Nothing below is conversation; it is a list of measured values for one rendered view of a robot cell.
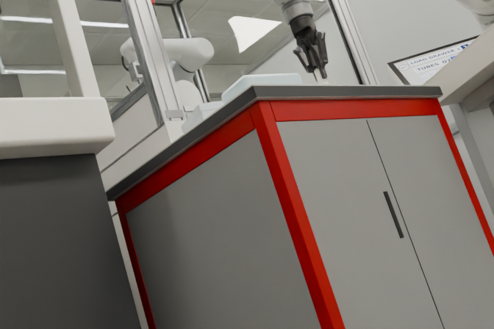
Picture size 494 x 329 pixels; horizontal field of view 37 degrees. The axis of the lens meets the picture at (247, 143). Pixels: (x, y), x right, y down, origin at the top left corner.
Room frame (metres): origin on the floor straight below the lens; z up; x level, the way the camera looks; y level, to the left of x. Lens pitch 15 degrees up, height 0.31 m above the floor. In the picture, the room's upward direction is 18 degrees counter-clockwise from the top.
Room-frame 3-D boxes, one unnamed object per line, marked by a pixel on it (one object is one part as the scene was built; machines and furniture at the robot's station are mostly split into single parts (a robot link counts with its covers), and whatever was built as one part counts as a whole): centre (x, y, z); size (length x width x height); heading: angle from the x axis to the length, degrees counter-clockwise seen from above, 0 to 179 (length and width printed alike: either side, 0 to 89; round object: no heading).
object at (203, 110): (1.54, 0.06, 0.79); 0.13 x 0.09 x 0.05; 28
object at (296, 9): (2.13, -0.28, 1.22); 0.09 x 0.09 x 0.06
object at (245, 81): (1.43, -0.06, 0.78); 0.15 x 0.10 x 0.04; 128
